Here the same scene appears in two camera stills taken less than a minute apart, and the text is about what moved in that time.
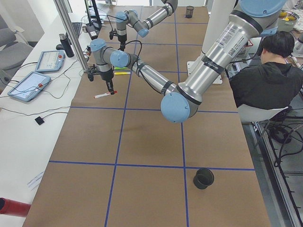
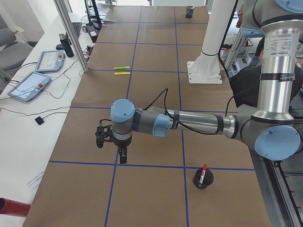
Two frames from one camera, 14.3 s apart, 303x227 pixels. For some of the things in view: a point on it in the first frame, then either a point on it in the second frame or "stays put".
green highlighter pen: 118,68 stays put
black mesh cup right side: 189,12 stays put
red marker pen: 104,94 -> 205,167
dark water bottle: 66,45 stays put
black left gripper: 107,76 -> 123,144
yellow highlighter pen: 122,73 stays put
